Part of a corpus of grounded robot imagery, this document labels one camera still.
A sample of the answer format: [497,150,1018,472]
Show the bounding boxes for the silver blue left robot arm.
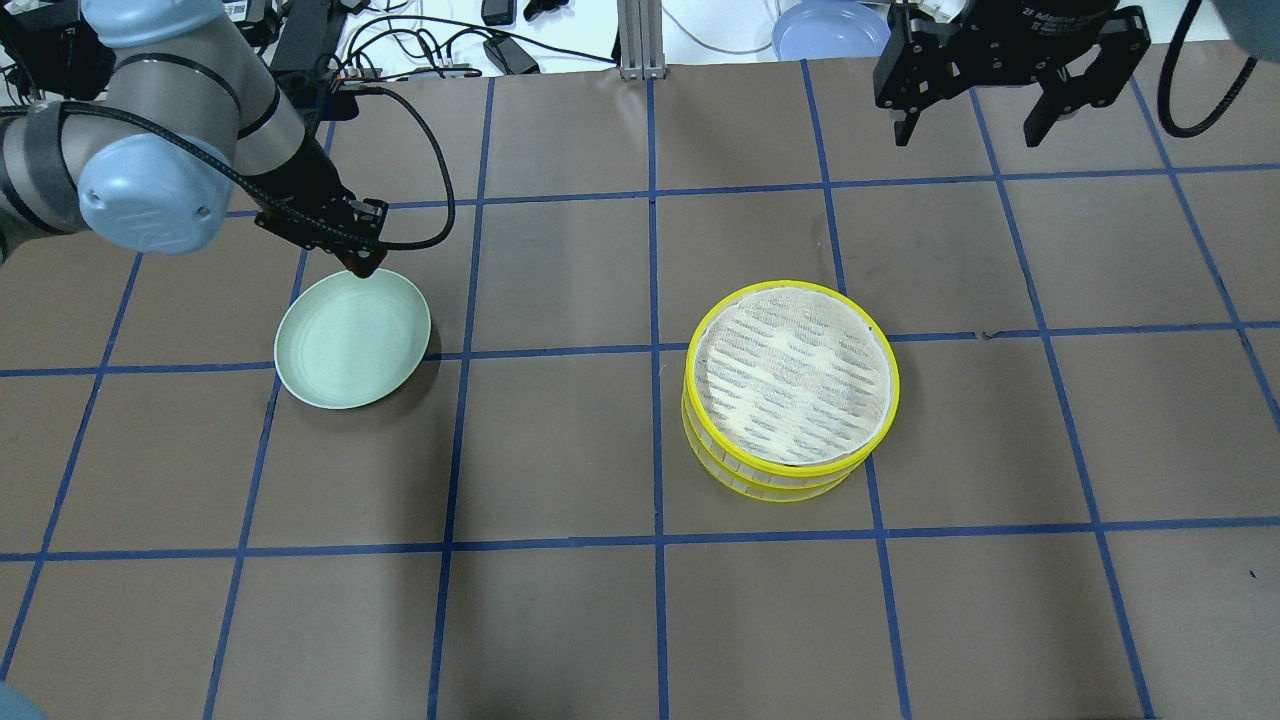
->
[1,1,387,278]

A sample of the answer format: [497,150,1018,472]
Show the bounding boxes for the aluminium frame post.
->
[616,0,668,81]

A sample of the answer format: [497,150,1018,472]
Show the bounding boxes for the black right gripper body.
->
[873,1,1151,111]

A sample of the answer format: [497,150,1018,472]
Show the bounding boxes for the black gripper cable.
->
[60,85,457,252]

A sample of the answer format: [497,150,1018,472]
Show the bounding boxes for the pale green plate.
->
[273,269,433,410]

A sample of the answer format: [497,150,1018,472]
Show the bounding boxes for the yellow steamer basket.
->
[684,281,902,474]
[680,388,877,503]

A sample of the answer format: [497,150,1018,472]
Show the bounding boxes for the blue plate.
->
[771,1,890,61]

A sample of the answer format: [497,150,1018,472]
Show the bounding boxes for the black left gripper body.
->
[252,150,389,279]

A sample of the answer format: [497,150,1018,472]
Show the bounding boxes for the black power brick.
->
[483,35,541,76]

